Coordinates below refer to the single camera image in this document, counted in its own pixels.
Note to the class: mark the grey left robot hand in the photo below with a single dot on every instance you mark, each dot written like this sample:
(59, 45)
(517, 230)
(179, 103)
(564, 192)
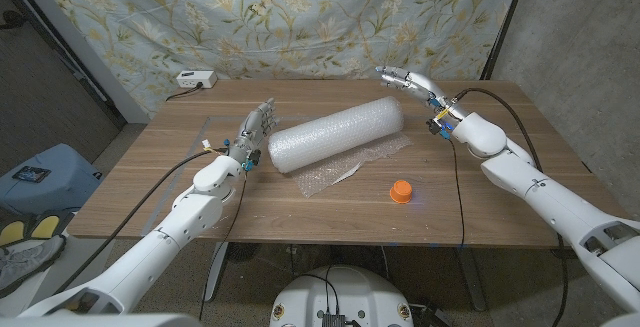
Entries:
(252, 134)

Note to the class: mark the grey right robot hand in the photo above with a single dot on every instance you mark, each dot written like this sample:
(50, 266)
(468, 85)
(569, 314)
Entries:
(425, 89)

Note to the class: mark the clear bubble wrap roll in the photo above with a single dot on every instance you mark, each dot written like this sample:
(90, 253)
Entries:
(335, 132)

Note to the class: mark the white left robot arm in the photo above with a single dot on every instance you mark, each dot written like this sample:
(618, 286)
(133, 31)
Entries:
(160, 247)

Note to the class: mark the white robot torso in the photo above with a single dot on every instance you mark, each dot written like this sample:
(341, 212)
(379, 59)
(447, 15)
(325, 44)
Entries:
(342, 292)

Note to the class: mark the grey table leg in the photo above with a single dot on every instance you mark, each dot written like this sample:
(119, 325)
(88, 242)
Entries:
(472, 277)

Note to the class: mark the floral butterfly backdrop cloth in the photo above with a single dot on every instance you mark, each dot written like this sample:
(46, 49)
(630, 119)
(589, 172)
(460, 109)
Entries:
(280, 22)

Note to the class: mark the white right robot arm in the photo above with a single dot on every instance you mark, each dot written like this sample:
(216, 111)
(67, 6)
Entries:
(550, 197)

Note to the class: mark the black and yellow shoe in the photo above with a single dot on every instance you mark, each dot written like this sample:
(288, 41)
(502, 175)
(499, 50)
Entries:
(45, 227)

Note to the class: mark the white power outlet box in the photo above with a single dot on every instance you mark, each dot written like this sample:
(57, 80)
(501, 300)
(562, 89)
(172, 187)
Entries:
(196, 79)

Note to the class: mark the blue plastic storage case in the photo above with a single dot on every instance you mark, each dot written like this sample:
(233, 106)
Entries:
(60, 187)

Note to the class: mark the black backdrop stand pole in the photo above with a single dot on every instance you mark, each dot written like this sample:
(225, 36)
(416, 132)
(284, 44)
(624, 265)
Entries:
(502, 22)

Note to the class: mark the grey sneaker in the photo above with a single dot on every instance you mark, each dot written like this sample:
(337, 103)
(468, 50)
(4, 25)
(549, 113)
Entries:
(27, 264)

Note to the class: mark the white table leg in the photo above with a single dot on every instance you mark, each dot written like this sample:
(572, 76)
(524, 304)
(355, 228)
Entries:
(215, 272)

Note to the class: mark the orange plastic cup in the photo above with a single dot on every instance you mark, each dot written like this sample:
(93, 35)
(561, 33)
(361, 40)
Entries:
(401, 192)

